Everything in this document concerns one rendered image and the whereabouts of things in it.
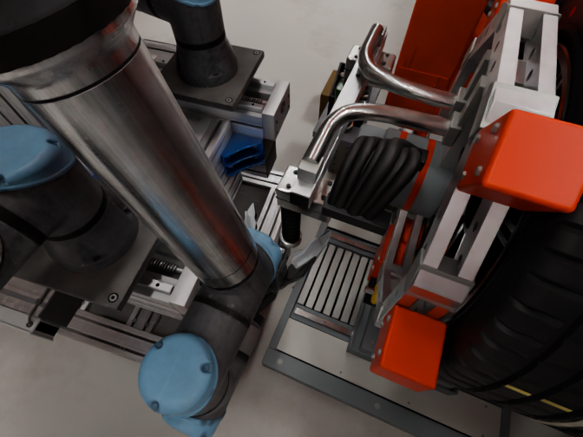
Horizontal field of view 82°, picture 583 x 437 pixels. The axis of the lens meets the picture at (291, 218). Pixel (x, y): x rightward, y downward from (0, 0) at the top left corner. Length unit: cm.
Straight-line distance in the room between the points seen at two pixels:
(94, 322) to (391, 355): 106
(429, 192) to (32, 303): 76
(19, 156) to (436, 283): 53
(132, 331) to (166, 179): 104
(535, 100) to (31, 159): 57
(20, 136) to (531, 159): 57
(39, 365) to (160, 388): 131
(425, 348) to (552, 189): 26
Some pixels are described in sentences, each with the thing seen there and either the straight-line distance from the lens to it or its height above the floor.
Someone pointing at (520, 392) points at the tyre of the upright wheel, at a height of 90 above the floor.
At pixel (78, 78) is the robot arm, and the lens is 21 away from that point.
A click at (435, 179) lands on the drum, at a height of 90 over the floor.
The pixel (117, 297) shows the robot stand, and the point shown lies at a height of 82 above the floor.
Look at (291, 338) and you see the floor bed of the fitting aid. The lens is 130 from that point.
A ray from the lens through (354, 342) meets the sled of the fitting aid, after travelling 125.
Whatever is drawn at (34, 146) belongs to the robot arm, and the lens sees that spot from 53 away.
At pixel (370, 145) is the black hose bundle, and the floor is 104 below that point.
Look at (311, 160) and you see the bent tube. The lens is 46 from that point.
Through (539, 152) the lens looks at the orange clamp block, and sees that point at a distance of 35.
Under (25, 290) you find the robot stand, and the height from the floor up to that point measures 74.
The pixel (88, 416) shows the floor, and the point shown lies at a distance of 153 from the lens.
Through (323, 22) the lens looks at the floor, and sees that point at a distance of 277.
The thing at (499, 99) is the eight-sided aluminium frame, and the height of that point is 112.
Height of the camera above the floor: 136
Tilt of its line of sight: 60 degrees down
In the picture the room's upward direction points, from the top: straight up
